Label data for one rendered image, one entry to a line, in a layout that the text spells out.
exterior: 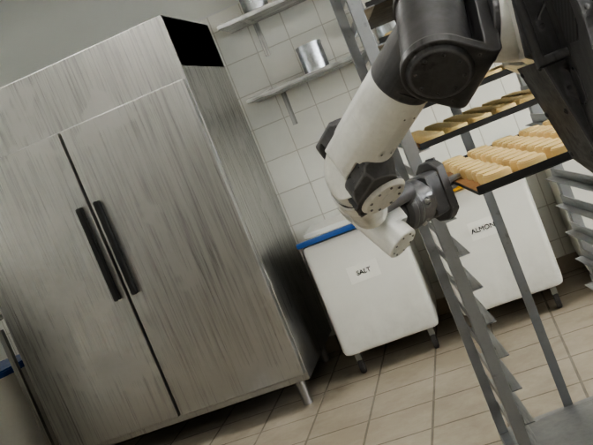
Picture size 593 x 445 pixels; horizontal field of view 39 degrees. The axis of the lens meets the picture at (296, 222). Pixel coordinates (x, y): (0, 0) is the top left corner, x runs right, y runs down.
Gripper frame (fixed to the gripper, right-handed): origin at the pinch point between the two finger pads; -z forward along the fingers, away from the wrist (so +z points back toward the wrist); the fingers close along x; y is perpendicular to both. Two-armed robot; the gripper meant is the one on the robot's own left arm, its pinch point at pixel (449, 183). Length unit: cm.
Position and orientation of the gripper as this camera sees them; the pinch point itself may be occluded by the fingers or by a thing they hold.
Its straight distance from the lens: 171.4
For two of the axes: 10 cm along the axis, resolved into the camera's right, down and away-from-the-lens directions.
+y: -6.3, 1.8, 7.5
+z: -6.8, 3.4, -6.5
